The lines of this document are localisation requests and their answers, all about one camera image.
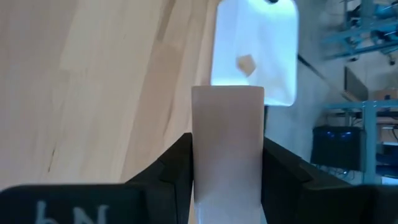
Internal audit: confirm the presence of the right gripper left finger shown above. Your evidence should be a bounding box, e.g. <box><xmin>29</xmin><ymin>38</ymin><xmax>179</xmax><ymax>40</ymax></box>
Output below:
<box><xmin>0</xmin><ymin>132</ymin><xmax>195</xmax><ymax>224</ymax></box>

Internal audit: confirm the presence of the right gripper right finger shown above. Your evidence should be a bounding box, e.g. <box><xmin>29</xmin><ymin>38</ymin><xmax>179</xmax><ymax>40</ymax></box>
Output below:
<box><xmin>261</xmin><ymin>136</ymin><xmax>398</xmax><ymax>224</ymax></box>

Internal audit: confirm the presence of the pale pink rectangular block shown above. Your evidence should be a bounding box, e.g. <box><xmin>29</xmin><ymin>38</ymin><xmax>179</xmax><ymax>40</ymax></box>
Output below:
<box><xmin>190</xmin><ymin>85</ymin><xmax>266</xmax><ymax>224</ymax></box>

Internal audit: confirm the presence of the black computer case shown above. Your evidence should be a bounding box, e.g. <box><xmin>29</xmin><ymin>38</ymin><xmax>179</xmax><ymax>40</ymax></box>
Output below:
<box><xmin>310</xmin><ymin>124</ymin><xmax>364</xmax><ymax>173</ymax></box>

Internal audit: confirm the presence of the gray flat board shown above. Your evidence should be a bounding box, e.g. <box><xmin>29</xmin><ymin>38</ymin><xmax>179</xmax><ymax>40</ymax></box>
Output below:
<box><xmin>343</xmin><ymin>66</ymin><xmax>370</xmax><ymax>102</ymax></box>

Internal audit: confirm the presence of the natural wood cube block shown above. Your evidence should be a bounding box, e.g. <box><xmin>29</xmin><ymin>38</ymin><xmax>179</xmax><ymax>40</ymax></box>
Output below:
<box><xmin>236</xmin><ymin>54</ymin><xmax>257</xmax><ymax>78</ymax></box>

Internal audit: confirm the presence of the white plastic bin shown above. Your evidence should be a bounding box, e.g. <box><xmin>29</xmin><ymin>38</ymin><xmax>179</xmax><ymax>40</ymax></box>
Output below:
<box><xmin>210</xmin><ymin>0</ymin><xmax>300</xmax><ymax>108</ymax></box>

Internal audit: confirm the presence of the blue metal shelf frame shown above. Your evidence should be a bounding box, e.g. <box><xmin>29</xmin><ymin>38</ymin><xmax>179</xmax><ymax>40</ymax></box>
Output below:
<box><xmin>325</xmin><ymin>98</ymin><xmax>398</xmax><ymax>185</ymax></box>
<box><xmin>322</xmin><ymin>0</ymin><xmax>398</xmax><ymax>62</ymax></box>

